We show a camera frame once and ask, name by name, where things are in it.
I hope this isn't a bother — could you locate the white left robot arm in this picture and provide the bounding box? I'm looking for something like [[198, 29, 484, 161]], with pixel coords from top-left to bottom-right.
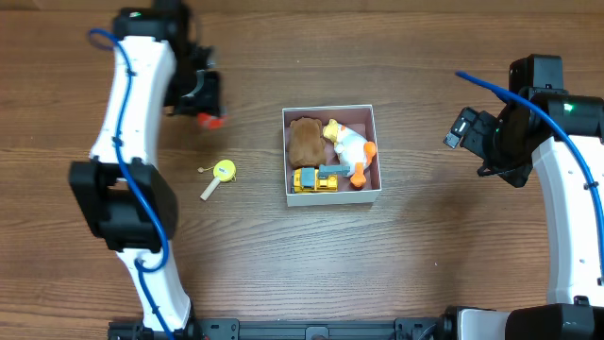
[[68, 0, 224, 339]]

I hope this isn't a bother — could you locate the white plush duck toy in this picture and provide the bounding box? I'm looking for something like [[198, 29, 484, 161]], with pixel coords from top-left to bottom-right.
[[323, 119, 377, 189]]

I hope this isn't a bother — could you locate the red grey toy ball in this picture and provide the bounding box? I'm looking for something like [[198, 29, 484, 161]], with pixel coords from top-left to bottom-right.
[[197, 112, 226, 129]]

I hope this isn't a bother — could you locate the yellow wooden rattle drum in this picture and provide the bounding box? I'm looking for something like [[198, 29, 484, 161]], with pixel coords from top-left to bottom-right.
[[197, 160, 236, 201]]

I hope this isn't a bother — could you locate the brown plush bear toy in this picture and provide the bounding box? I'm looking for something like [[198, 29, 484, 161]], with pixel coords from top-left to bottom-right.
[[287, 117, 327, 168]]

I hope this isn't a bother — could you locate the white box pink interior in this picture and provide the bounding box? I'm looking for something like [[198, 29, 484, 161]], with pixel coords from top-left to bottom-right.
[[282, 105, 381, 207]]

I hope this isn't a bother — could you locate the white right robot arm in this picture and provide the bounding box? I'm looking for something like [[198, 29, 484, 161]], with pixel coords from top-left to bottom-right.
[[422, 54, 603, 340]]

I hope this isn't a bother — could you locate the yellow toy excavator truck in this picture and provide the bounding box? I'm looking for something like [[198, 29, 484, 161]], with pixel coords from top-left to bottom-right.
[[292, 164, 350, 194]]

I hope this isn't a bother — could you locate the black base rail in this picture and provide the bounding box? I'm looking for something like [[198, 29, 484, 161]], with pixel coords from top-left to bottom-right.
[[107, 317, 443, 340]]

